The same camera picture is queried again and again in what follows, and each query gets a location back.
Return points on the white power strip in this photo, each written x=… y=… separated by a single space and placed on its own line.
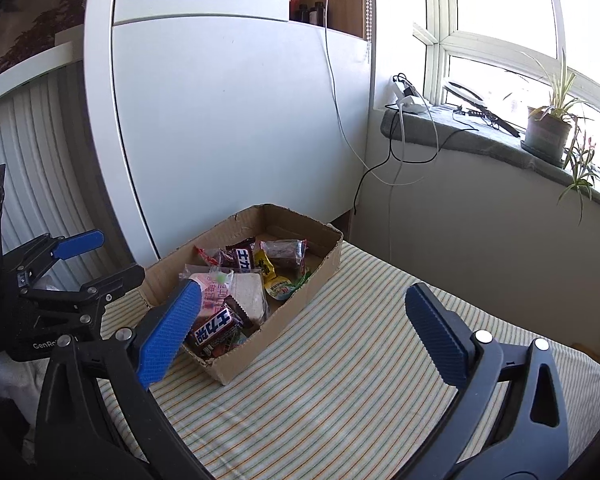
x=408 y=98

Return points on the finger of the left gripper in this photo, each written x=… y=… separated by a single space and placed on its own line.
x=79 y=244
x=114 y=286

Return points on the dark window sill ledge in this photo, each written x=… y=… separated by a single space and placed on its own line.
x=459 y=133

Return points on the green candy wrapper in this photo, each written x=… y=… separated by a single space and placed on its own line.
x=303 y=278

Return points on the dark chocolate bar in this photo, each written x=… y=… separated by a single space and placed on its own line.
x=220 y=332
x=239 y=256

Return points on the pink wafer packet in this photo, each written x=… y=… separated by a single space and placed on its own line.
x=213 y=293

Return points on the clear bag of dates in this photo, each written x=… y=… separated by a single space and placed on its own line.
x=286 y=254

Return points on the potted spider plant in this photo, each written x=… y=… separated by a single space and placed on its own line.
x=554 y=133

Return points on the white cabinet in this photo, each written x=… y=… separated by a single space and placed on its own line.
x=201 y=108

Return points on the cardboard box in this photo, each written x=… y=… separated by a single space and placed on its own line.
x=269 y=316

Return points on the yellow candy packet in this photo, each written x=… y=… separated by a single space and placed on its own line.
x=264 y=264

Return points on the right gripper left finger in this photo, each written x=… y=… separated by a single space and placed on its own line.
x=97 y=418

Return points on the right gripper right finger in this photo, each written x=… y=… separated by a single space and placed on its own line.
x=508 y=418

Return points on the red-edged dark pastry packet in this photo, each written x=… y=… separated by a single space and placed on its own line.
x=214 y=257

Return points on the packaged sliced bread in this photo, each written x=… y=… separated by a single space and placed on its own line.
x=246 y=289

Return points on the striped tablecloth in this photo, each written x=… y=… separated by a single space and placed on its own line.
x=347 y=391

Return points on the white gloved left hand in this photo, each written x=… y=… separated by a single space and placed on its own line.
x=22 y=382

